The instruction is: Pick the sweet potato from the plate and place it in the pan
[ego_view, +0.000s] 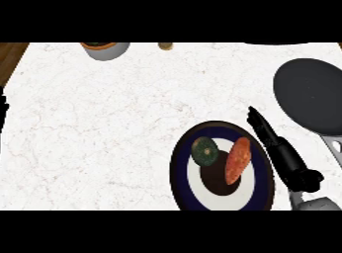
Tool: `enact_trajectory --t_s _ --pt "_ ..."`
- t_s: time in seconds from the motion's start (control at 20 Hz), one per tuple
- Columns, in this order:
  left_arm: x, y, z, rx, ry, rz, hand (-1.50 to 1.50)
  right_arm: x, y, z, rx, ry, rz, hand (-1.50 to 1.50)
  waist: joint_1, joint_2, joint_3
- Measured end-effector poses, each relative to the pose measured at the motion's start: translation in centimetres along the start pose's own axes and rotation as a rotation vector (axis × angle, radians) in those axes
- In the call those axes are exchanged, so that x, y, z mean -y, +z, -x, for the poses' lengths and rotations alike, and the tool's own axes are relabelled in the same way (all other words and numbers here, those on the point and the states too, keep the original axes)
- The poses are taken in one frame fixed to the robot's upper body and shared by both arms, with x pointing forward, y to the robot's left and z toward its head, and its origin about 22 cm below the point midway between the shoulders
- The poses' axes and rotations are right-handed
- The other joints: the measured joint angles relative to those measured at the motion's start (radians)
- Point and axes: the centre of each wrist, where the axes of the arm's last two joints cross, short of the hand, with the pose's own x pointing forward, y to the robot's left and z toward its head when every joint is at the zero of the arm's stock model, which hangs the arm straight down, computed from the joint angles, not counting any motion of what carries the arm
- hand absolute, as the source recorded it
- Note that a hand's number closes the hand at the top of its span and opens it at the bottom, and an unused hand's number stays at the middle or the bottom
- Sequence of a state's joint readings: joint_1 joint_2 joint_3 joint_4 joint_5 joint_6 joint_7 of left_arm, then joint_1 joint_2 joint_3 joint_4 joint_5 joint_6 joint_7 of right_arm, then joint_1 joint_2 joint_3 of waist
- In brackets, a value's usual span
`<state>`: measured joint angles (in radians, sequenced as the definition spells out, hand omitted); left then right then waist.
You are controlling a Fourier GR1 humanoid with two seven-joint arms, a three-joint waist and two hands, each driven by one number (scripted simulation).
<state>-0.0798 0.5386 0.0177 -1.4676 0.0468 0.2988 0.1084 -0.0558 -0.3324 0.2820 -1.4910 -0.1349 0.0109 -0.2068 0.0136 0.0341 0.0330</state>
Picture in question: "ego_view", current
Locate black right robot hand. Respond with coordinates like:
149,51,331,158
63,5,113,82
246,106,326,194

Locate orange sweet potato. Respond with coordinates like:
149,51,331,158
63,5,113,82
224,136,254,186

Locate dark blue white plate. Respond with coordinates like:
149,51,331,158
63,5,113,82
169,120,277,211

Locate dark grey frying pan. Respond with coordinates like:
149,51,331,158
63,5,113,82
273,57,342,195

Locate dark green round vegetable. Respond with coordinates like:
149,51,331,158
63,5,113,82
192,135,221,167

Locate grey pot with orange rim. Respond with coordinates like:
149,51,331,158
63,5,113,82
79,42,133,62

